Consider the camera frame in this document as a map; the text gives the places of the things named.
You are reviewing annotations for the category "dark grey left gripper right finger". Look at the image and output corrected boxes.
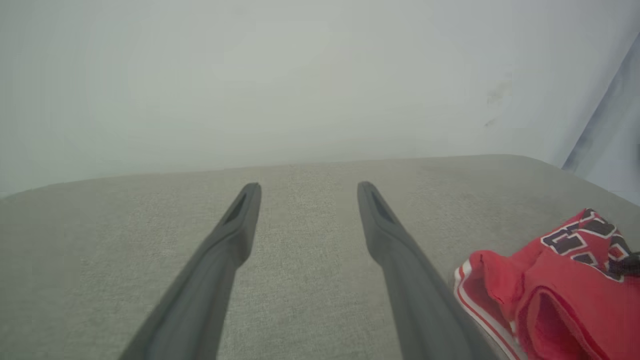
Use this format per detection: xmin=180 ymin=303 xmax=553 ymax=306
xmin=357 ymin=181 xmax=501 ymax=360

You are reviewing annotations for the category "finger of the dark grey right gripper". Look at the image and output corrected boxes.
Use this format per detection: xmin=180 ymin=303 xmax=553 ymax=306
xmin=607 ymin=252 xmax=640 ymax=278

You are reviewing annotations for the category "blue grey vertical panel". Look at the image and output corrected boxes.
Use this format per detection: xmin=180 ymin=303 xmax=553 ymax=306
xmin=561 ymin=32 xmax=640 ymax=207

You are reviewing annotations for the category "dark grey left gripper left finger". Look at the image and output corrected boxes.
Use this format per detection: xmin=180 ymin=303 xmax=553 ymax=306
xmin=119 ymin=182 xmax=262 ymax=360

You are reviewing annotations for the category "red basketball jersey number 23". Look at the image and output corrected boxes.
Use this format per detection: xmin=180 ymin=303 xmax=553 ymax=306
xmin=454 ymin=208 xmax=640 ymax=360

